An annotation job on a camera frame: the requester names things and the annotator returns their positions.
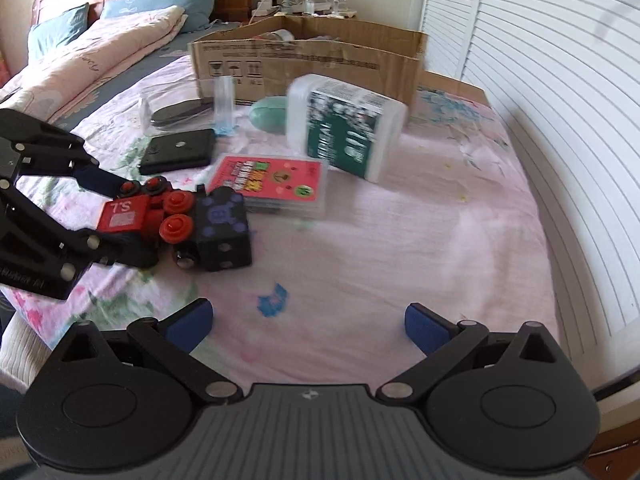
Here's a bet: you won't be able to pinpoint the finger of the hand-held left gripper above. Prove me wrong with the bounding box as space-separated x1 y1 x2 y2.
0 187 161 273
0 109 146 198

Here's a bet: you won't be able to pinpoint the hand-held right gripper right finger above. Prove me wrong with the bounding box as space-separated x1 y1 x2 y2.
375 302 573 406

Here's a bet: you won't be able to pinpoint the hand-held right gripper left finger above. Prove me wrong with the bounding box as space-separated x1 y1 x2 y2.
50 297 241 406

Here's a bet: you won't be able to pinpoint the red toy train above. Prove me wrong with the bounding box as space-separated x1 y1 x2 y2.
97 176 198 246

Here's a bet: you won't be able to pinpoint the black purple-dotted toy train car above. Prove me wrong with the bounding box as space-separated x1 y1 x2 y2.
172 186 253 272

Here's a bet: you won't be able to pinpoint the teal round case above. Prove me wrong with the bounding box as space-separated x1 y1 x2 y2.
248 96 291 133

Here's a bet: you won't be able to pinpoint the cardboard box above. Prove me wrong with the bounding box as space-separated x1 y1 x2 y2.
187 15 430 113

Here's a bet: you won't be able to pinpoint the white plastic box green label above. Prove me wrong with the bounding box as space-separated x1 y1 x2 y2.
286 74 408 183

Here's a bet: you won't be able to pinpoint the black flat case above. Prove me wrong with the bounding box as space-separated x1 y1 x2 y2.
139 128 217 176

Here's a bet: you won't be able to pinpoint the pink floral bedsheet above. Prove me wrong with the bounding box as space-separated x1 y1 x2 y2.
0 55 561 411

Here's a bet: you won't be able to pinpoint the blue-grey bed sheet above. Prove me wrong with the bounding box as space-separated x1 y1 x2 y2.
55 20 241 126

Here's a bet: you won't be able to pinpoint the pink quilt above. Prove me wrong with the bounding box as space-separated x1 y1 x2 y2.
0 5 188 126

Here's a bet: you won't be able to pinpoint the clear plastic tube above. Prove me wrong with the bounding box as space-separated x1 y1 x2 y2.
212 76 238 136

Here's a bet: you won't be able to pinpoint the small blue pillow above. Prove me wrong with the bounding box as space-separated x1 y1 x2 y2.
26 2 91 63

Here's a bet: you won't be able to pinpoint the pink card box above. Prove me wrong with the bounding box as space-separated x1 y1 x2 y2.
206 154 331 218

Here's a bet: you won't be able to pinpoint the white louvered wardrobe doors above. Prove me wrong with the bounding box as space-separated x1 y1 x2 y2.
417 0 640 386

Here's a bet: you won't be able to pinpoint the wooden nightstand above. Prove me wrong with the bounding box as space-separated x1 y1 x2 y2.
250 9 361 22

